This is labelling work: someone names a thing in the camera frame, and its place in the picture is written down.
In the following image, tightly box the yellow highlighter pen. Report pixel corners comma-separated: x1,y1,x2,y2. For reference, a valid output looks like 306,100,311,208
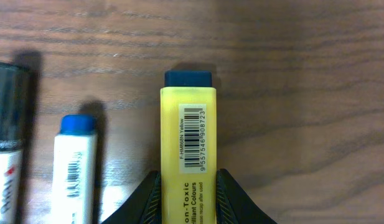
160,70,217,224

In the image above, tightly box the blue whiteboard marker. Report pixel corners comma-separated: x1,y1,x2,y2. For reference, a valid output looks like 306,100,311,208
51,114,97,224

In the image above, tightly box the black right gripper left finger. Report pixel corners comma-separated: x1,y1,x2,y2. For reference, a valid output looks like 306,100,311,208
102,170,162,224

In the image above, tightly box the black whiteboard marker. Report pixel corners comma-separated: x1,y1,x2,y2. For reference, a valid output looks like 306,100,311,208
0,62,29,223

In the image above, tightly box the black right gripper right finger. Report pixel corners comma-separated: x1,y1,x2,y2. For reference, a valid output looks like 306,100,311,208
216,169,277,224

